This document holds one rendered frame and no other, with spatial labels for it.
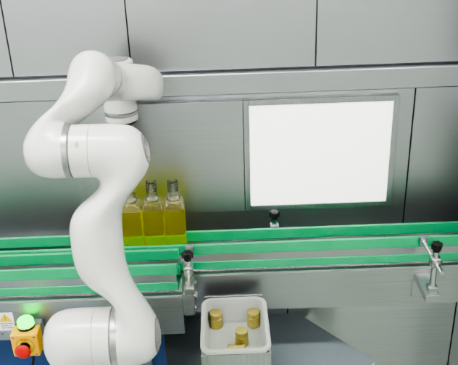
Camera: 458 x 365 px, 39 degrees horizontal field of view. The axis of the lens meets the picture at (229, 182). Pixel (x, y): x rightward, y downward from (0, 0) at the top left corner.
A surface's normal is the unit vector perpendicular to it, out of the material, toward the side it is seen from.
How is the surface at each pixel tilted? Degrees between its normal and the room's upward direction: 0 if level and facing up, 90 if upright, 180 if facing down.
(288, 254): 90
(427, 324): 90
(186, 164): 90
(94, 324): 28
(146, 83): 77
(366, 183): 90
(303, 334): 0
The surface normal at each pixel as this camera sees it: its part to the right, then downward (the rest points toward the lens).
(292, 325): -0.03, -0.90
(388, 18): 0.02, 0.43
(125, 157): 0.15, 0.20
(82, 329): 0.00, -0.49
